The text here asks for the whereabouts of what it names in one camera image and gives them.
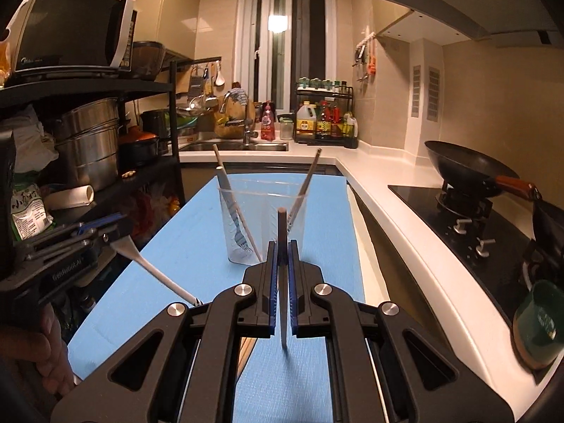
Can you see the clear plastic utensil holder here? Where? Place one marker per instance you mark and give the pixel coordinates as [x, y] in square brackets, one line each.
[260, 220]

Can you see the steel bowl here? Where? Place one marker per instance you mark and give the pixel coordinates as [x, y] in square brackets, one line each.
[194, 108]

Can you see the red plastic bag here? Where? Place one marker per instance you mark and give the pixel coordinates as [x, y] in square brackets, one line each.
[154, 205]

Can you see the dark pot with orange lid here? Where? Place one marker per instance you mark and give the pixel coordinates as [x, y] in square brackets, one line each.
[139, 147]

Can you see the wooden cutting board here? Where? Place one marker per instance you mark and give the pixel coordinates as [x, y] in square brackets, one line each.
[233, 119]

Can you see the hanging kitchen scissors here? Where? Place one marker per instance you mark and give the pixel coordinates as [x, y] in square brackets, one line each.
[360, 59]

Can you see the white hanging ladle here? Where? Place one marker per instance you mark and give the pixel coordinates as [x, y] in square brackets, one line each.
[219, 79]

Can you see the black spice rack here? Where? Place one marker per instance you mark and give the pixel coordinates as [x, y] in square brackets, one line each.
[351, 92]

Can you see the single dark wooden chopstick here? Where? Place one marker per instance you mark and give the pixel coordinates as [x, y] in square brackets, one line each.
[282, 224]

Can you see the steel sink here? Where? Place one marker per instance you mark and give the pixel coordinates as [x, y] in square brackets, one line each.
[220, 145]

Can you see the person's left hand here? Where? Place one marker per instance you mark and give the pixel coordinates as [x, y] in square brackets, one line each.
[44, 352]

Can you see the green food packet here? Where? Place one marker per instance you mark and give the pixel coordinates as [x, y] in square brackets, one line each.
[31, 216]

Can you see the chrome faucet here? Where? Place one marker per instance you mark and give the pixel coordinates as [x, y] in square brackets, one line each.
[247, 134]

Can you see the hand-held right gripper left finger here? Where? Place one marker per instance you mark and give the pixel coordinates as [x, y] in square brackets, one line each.
[273, 291]

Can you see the yellow oil bottle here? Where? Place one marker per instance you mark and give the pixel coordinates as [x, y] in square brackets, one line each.
[306, 123]

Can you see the metal hob knob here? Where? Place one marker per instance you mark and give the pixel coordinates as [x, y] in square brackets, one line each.
[484, 249]
[462, 227]

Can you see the red sauce bottle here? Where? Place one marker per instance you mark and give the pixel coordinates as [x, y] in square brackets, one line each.
[336, 123]

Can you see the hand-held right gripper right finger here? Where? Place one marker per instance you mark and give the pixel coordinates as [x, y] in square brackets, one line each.
[294, 291]

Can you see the row of spice jars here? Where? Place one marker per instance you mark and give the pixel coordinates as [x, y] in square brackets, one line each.
[321, 83]

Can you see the white framed window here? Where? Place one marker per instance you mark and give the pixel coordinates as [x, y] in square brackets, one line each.
[264, 53]

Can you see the dark green pot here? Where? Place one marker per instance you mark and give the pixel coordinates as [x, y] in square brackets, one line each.
[154, 123]

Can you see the black microwave oven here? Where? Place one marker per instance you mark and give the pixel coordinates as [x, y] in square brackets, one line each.
[66, 26]

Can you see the narrow wall vent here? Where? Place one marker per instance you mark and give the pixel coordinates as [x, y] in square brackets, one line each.
[417, 92]

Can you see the brown glass container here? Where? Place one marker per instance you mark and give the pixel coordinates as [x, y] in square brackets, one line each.
[147, 59]

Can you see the stacked stainless steel pot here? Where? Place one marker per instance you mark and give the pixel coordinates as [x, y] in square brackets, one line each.
[88, 154]

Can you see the white plastic bag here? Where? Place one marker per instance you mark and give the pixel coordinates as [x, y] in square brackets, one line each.
[31, 141]

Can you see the black gas hob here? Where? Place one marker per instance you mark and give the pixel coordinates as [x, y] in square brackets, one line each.
[498, 229]

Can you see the black shelf rack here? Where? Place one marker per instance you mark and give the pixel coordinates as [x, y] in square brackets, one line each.
[88, 86]

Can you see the grey range hood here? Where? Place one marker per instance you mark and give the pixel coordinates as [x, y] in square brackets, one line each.
[462, 0]

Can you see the wide wall vent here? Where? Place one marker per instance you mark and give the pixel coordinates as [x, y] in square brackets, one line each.
[433, 92]

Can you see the green enamel pot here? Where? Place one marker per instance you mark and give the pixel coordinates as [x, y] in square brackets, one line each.
[542, 321]

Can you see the dark sauce bottle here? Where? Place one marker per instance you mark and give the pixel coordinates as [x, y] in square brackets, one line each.
[323, 123]

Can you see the pink dish soap bottle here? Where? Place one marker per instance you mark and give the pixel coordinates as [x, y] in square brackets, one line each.
[267, 125]

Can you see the metal grater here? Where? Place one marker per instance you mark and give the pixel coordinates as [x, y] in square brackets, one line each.
[196, 86]

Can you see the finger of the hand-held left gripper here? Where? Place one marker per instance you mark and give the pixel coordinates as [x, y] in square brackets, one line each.
[101, 221]
[110, 234]

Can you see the blue cloth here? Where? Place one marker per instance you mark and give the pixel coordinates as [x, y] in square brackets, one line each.
[185, 273]

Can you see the white paper roll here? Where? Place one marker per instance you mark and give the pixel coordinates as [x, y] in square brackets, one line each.
[70, 197]

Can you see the glass jar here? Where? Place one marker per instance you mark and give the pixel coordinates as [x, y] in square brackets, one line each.
[286, 130]

